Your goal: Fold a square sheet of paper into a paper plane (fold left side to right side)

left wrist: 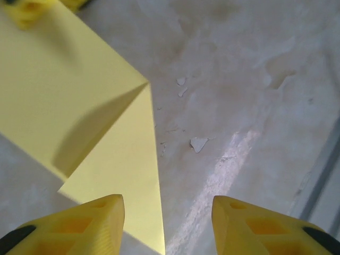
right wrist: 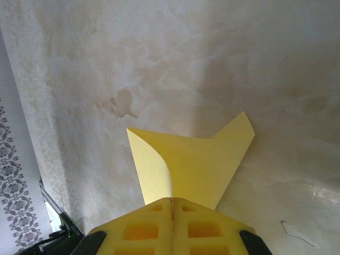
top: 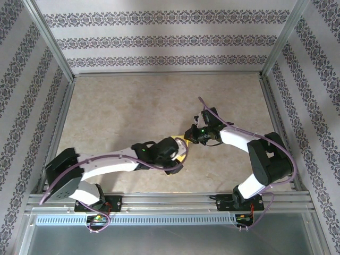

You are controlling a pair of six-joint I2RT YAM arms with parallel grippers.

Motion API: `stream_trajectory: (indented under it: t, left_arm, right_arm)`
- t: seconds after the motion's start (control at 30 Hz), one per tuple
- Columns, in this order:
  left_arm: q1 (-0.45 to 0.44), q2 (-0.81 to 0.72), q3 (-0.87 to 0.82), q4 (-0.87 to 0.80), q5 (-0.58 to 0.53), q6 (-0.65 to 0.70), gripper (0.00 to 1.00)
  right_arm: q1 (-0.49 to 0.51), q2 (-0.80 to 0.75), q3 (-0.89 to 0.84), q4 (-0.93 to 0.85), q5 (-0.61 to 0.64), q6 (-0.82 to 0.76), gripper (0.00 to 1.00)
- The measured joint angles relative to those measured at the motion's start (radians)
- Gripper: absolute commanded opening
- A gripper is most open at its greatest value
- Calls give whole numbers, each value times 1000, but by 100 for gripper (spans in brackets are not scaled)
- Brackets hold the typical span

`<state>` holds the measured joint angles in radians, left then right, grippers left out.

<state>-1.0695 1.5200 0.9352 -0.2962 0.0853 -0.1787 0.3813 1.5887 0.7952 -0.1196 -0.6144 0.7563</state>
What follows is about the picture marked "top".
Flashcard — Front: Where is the grey metal sheet panel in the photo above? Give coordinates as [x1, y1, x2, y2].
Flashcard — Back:
[17, 212, 332, 255]

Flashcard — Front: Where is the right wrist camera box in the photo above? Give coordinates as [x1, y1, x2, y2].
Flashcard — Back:
[193, 108, 214, 127]

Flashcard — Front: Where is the aluminium frame rail at bases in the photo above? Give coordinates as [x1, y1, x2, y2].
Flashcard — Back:
[25, 193, 316, 215]

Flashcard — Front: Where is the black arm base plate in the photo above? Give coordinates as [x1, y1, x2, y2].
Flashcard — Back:
[74, 195, 123, 213]
[216, 193, 266, 213]

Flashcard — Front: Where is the grey slotted cable duct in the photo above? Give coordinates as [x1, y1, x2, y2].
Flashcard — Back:
[35, 214, 239, 226]

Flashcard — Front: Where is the aluminium rail along wall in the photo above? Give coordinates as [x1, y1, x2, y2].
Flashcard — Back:
[73, 70, 264, 78]

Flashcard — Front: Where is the aluminium side rail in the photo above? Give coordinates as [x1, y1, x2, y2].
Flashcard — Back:
[36, 78, 77, 194]
[259, 75, 310, 193]

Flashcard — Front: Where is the small circuit board with wires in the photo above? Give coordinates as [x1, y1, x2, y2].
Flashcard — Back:
[235, 214, 255, 223]
[85, 214, 110, 224]

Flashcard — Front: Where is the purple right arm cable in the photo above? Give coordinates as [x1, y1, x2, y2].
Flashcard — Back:
[198, 96, 297, 232]

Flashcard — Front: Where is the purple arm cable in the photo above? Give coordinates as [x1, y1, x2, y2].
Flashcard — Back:
[39, 138, 190, 234]
[198, 96, 297, 232]

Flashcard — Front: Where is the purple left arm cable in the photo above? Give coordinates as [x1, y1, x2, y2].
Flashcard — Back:
[39, 138, 190, 234]

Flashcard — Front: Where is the aluminium corner post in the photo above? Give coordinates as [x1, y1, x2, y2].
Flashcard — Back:
[22, 0, 76, 82]
[261, 0, 313, 79]

